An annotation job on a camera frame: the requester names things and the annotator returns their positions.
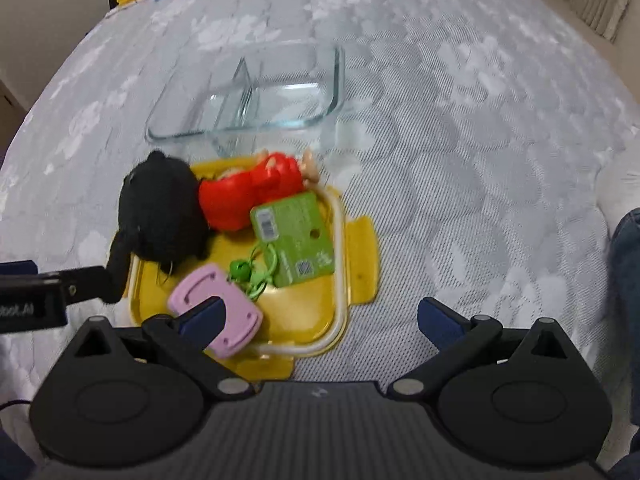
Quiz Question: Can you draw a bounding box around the green keychain charm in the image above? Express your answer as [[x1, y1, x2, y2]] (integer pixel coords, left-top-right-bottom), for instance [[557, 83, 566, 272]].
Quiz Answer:
[[227, 242, 279, 304]]

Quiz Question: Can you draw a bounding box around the red doll figure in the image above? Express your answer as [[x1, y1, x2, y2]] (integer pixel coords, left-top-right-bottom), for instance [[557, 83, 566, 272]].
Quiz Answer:
[[198, 149, 321, 233]]

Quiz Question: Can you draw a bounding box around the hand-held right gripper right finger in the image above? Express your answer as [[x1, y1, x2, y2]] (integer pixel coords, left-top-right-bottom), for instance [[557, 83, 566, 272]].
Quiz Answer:
[[387, 296, 576, 401]]

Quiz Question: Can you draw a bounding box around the clear glass container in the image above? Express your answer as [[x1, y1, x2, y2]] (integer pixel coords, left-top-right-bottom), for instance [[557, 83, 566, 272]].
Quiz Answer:
[[145, 42, 347, 158]]

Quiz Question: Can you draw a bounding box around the beige curtain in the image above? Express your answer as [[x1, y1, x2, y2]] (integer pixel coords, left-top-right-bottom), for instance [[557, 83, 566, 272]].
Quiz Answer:
[[570, 0, 640, 41]]

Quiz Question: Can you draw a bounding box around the pink plastic case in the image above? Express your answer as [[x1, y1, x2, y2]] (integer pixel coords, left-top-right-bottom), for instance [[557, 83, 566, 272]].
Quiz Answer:
[[167, 264, 264, 359]]

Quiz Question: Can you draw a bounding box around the green card tag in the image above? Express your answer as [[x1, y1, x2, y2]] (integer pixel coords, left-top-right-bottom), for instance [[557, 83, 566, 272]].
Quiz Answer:
[[250, 191, 335, 288]]

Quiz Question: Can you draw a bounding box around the yellow container lid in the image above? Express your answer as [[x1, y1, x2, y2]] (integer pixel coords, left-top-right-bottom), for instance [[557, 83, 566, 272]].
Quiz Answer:
[[111, 157, 382, 382]]

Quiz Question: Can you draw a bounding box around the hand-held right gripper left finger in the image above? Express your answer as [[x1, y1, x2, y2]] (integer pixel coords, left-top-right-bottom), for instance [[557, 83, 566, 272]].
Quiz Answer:
[[65, 296, 251, 401]]

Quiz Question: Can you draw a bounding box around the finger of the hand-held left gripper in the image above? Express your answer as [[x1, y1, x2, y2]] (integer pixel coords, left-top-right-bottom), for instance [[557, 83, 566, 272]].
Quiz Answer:
[[37, 260, 125, 306], [0, 259, 39, 277]]

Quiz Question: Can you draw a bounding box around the black plush toy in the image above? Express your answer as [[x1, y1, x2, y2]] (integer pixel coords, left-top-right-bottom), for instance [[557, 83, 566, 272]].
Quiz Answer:
[[111, 150, 211, 277]]

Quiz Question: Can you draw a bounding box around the white cloth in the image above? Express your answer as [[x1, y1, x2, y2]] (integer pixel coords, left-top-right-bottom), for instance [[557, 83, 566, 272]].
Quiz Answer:
[[597, 162, 640, 233]]

